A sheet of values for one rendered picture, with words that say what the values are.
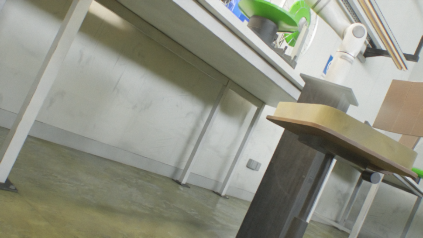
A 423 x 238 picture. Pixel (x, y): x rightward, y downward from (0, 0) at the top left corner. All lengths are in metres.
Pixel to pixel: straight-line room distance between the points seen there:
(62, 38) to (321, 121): 0.82
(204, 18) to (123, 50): 0.96
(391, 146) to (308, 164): 0.61
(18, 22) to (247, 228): 1.51
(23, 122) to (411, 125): 1.27
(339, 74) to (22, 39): 1.58
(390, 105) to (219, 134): 1.92
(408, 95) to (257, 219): 0.80
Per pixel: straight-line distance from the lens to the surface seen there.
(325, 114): 1.09
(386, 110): 1.57
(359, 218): 3.95
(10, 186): 1.37
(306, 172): 1.73
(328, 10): 1.94
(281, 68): 2.00
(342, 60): 1.88
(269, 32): 1.86
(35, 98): 1.31
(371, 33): 4.72
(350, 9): 4.35
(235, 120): 3.34
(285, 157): 1.77
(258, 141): 3.69
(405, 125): 1.50
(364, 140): 1.14
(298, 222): 1.27
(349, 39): 1.92
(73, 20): 1.31
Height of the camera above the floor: 0.41
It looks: 3 degrees up
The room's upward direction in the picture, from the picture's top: 25 degrees clockwise
